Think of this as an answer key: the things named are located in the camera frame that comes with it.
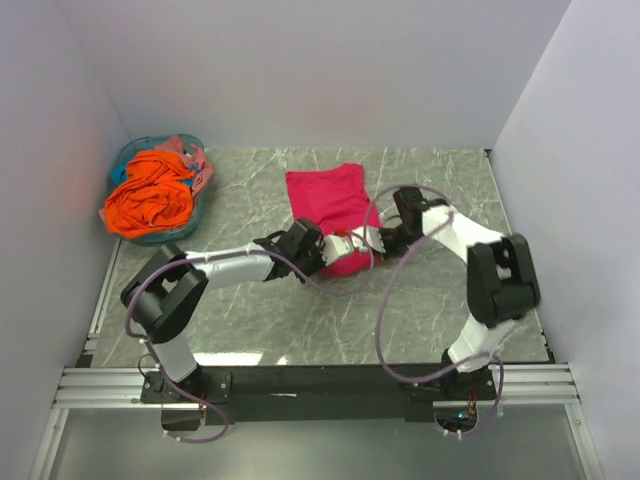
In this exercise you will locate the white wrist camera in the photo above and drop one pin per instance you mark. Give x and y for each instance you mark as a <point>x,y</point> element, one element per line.
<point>336,247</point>
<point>367,238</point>

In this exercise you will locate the orange t shirt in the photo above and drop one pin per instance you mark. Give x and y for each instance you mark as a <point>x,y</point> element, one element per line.
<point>154,198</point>

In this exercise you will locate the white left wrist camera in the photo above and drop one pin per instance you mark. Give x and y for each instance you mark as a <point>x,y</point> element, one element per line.
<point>336,247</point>

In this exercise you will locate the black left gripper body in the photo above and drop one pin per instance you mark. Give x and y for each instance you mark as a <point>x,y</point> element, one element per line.
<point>312,262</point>

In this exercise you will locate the pink t shirt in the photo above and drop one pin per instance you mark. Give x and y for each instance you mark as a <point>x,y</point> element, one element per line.
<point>192,153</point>

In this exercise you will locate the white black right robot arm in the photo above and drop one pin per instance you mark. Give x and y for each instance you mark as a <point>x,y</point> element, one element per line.
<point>501,285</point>

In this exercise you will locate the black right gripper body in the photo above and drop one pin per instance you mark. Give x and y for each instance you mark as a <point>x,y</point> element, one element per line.
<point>397,241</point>

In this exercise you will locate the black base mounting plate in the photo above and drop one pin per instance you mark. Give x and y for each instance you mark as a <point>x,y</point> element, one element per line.
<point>251,409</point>

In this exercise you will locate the red t shirt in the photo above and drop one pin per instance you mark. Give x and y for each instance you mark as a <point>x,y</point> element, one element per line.
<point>334,200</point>

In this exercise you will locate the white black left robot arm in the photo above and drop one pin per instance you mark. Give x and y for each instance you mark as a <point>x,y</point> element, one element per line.
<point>162,297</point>

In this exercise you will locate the blue garment in basket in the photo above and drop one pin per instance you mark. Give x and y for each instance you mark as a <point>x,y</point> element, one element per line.
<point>118,175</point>

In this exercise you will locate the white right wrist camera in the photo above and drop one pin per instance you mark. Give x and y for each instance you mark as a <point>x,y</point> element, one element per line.
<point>367,238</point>

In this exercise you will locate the teal plastic laundry basket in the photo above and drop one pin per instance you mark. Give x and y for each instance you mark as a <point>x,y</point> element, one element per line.
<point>125,156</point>

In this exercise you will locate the aluminium frame rail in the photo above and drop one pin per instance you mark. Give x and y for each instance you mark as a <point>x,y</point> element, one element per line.
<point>518,384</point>

